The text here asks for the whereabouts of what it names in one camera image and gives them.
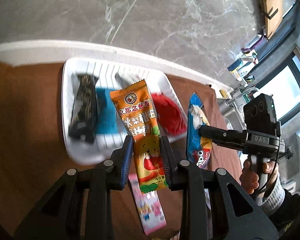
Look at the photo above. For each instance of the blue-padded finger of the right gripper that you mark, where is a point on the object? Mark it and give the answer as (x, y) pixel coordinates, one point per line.
(226, 138)

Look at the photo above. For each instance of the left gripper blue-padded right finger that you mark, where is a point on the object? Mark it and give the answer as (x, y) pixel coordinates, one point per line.
(215, 206)

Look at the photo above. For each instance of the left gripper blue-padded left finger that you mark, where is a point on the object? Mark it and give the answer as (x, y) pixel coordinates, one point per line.
(77, 205)

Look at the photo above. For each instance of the dark blue cake packet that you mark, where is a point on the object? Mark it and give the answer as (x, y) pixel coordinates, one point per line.
(198, 148)

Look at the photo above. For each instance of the pink lollipop packet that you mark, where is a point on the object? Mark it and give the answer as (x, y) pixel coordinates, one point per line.
(148, 206)

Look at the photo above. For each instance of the red snack bag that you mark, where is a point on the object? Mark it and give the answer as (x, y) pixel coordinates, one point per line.
(169, 115)

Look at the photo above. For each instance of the black snack packet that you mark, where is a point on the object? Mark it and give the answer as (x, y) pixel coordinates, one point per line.
(84, 110)

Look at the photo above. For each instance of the blue snack packet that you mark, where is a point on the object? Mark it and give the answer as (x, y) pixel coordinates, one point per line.
(106, 113)

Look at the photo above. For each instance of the orange lollipop packet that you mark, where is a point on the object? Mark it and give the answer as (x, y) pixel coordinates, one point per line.
(136, 110)

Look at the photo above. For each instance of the long white snack packet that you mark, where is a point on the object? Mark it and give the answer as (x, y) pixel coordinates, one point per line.
(124, 80)

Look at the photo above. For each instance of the grey knit sleeve forearm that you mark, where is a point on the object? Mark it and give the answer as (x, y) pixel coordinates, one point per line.
(282, 208)

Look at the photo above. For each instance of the person's right hand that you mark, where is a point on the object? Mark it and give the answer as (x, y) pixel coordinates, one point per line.
(249, 179)

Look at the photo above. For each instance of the steel sink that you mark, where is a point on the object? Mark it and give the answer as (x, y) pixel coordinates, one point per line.
(230, 112)

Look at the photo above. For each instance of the chrome faucet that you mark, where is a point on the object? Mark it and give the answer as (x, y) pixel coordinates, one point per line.
(240, 97)

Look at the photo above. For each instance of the yellow sponge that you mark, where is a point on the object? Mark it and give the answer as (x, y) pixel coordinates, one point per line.
(223, 93)

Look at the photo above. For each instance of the brown cloth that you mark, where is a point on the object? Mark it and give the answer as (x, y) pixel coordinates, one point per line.
(33, 155)

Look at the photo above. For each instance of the white plastic tray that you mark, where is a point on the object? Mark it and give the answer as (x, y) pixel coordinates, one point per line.
(107, 73)

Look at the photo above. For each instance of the brown paper bag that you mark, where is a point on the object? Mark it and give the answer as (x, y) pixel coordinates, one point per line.
(273, 12)

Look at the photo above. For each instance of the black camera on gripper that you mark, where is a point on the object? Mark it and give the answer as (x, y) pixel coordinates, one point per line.
(260, 116)

